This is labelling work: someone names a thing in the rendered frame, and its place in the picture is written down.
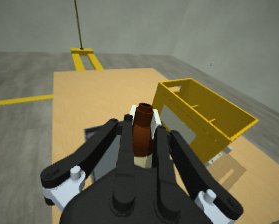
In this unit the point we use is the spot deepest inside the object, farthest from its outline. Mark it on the yellow plastic crate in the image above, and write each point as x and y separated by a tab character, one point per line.
206	133

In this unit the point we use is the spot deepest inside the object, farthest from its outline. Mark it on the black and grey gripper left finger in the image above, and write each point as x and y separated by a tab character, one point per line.
64	179

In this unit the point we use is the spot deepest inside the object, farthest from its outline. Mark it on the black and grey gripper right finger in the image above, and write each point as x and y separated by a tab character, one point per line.
213	199

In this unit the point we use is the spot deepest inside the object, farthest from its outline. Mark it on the dark grey square tray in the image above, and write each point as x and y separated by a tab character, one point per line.
109	159

